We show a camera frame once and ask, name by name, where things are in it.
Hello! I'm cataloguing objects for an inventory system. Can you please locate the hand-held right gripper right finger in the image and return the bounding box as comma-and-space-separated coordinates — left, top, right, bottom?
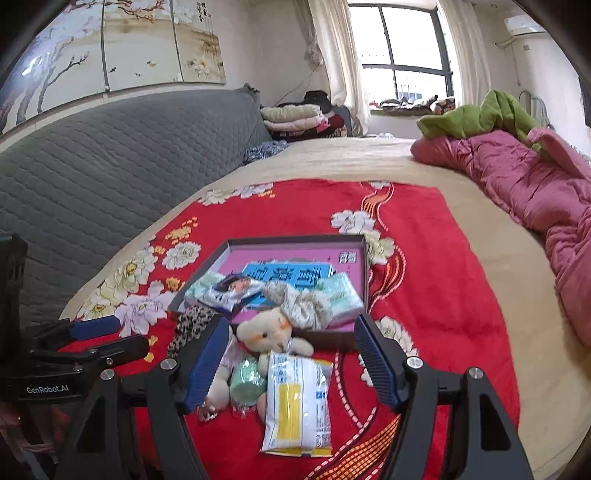
353, 314, 536, 480

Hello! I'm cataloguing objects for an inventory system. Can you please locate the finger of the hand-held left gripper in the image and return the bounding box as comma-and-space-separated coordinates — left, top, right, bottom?
23, 315, 122, 344
30, 335, 151, 370

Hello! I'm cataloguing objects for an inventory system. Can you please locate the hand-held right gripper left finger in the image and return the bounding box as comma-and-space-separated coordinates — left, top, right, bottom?
53, 314, 234, 480

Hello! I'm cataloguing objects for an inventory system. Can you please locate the green makeup sponge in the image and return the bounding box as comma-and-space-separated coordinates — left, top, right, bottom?
226, 351, 271, 418

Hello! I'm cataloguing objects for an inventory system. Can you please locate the leopard print scrunchie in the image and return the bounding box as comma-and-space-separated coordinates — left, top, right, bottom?
167, 305, 218, 358

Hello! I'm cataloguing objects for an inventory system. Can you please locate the grey cardboard box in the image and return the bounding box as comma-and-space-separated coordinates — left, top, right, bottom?
168, 234, 370, 352

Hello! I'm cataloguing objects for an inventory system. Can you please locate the cream bear plush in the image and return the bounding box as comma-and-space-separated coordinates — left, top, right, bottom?
236, 307, 315, 358

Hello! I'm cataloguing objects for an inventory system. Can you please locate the green and white tissue pack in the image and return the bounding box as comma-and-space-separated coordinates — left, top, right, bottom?
185, 271, 227, 308
321, 272, 365, 324

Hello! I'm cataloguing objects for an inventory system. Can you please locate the blue and white packet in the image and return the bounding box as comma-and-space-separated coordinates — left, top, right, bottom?
205, 273, 259, 312

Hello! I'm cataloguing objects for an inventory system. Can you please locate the yellow and white packet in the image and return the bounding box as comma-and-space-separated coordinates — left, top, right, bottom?
261, 351, 334, 457

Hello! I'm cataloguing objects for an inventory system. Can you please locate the white floral scrunchie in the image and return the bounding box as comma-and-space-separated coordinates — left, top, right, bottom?
263, 281, 333, 330

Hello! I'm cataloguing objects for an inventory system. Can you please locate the red floral blanket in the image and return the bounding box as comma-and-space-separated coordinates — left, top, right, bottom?
60, 180, 522, 480

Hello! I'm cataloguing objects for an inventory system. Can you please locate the pink book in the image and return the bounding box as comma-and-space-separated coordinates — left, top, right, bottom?
222, 247, 365, 330

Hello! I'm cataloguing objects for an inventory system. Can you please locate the grey quilted headboard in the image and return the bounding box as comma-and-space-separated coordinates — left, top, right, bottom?
0, 85, 273, 324

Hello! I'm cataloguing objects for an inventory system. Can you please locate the blue patterned cloth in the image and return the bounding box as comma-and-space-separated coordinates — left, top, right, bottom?
243, 141, 289, 164

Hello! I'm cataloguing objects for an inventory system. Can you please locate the pink quilt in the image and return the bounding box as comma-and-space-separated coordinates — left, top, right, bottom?
411, 128, 591, 347

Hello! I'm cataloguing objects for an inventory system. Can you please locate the pink folded blanket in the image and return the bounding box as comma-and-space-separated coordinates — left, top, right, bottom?
263, 115, 331, 132

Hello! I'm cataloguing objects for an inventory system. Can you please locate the dark cloth pile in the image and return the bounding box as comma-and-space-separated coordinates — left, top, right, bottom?
372, 95, 455, 116

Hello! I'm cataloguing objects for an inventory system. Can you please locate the cream folded blanket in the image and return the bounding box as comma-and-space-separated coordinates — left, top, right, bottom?
260, 104, 321, 123

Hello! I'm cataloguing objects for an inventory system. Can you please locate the green blanket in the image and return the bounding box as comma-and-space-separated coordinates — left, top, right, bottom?
418, 90, 550, 153

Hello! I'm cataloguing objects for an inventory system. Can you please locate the dark clothes pile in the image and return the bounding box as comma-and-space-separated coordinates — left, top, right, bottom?
272, 91, 347, 139

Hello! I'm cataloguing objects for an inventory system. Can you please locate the cream curtain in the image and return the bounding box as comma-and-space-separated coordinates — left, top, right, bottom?
436, 0, 492, 107
307, 0, 372, 137

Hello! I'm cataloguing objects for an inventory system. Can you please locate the window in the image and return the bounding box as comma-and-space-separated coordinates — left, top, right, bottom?
348, 2, 455, 112

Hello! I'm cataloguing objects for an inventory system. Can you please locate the white air conditioner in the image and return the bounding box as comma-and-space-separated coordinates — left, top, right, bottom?
504, 16, 548, 35

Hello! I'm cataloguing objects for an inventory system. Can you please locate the floral wall painting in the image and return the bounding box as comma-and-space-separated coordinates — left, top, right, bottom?
0, 0, 227, 134

